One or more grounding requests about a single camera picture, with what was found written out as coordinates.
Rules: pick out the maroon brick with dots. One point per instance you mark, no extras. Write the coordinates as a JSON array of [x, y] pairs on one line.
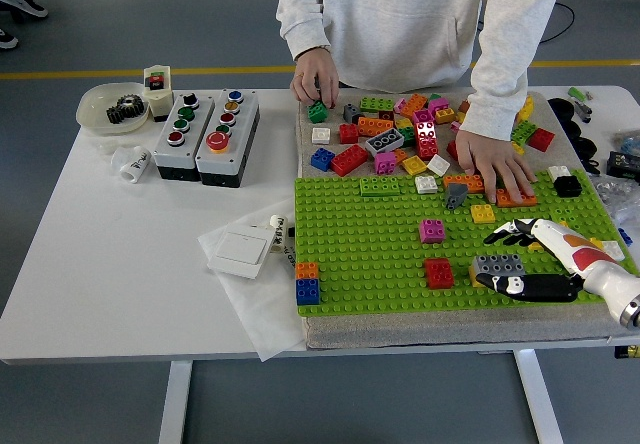
[[386, 115]]

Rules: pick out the orange small brick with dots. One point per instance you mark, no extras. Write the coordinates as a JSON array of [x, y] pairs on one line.
[[400, 155]]

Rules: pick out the cream switch box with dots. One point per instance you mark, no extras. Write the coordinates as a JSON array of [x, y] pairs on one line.
[[160, 101]]

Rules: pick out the black brick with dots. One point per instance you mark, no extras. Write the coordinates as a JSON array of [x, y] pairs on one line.
[[567, 186]]

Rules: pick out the white plastic bowl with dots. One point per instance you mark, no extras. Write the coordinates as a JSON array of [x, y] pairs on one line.
[[95, 109]]

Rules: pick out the black printed box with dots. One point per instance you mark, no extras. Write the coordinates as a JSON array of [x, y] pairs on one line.
[[622, 164]]

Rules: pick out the magenta brick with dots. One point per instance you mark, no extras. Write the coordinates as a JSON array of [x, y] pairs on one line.
[[422, 116], [432, 230], [385, 162], [437, 105]]

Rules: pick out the pink small brick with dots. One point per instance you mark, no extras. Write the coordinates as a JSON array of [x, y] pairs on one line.
[[455, 126]]

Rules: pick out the white flat brick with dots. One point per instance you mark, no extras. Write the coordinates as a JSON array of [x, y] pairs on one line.
[[438, 165]]

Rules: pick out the red long brick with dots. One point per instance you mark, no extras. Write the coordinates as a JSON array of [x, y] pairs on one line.
[[349, 160]]

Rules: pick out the person's left forearm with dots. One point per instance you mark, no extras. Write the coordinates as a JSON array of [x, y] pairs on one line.
[[495, 99]]

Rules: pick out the yellow curved brick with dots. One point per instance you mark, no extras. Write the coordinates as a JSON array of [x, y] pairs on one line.
[[474, 278]]

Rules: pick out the brown brick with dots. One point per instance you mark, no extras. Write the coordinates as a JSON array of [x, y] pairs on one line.
[[465, 106]]

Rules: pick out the grey emergency-stop control box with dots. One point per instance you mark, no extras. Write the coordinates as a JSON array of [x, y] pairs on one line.
[[242, 134]]

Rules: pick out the person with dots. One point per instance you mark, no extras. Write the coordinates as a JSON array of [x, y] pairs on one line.
[[25, 5], [400, 19]]

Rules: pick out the dark grey small brick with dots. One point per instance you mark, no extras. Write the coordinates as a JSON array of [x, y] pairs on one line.
[[352, 112]]

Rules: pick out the red tall brick white dots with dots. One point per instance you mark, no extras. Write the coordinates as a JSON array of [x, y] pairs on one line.
[[426, 140]]

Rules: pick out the dark grey slope brick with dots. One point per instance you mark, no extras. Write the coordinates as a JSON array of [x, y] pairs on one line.
[[456, 195]]

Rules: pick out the green plastic tool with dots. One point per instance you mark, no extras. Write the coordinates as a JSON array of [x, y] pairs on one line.
[[576, 93]]

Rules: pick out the black yellow labelled object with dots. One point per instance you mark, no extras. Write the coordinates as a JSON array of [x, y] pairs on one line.
[[627, 352]]

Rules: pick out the light grey long brick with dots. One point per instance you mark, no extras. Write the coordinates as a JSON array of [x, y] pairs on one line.
[[497, 264]]

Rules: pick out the orange long brick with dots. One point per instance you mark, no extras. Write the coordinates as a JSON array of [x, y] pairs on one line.
[[515, 202], [375, 126]]

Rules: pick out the blue brick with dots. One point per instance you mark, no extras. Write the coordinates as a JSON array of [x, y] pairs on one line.
[[307, 291], [622, 236], [322, 158]]

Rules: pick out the clear plastic bag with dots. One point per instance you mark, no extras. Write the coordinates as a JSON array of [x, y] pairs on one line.
[[620, 199]]

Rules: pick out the white table leg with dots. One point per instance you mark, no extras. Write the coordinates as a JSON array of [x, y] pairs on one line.
[[175, 404], [537, 399]]

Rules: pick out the white small brick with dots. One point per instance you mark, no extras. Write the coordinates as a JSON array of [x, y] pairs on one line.
[[321, 135]]

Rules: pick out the black round disc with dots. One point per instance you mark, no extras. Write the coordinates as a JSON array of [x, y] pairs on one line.
[[586, 148], [560, 106], [572, 127]]

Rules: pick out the person's right forearm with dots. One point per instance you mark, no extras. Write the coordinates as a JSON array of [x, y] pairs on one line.
[[300, 19]]

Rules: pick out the lime green long brick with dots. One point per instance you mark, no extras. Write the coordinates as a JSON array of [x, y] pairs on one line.
[[377, 104], [380, 186]]

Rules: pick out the red small brick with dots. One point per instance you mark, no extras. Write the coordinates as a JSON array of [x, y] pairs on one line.
[[348, 133]]

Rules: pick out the person's left hand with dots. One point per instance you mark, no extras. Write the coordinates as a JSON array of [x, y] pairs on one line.
[[490, 159]]

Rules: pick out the yellow flat brick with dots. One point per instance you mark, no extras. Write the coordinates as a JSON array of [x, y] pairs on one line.
[[414, 165], [536, 246]]

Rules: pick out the grey brick with dark studs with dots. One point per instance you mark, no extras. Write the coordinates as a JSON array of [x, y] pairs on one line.
[[384, 141]]

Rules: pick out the grey four-button control box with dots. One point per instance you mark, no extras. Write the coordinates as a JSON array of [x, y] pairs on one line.
[[200, 129]]

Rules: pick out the white pipe tee fitting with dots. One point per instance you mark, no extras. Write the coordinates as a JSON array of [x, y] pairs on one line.
[[132, 164]]

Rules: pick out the grey metal clip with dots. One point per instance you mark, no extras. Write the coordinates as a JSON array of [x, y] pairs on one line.
[[582, 110]]

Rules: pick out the green studded baseplate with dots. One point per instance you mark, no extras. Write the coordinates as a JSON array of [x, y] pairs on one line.
[[360, 244]]

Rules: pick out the white printed tube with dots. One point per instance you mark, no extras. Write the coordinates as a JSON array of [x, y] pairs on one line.
[[278, 231]]

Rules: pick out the black metal gear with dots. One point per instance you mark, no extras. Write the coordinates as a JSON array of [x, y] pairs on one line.
[[116, 114], [131, 104]]

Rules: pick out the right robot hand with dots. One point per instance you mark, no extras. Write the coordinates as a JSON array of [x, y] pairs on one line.
[[585, 259]]

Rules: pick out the white wall switch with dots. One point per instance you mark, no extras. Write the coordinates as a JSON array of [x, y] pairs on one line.
[[240, 249]]

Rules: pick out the yellow small brick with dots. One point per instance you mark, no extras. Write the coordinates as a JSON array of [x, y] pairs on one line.
[[596, 243], [404, 124]]

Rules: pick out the person's right hand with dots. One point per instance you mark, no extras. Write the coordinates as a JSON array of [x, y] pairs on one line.
[[315, 76]]

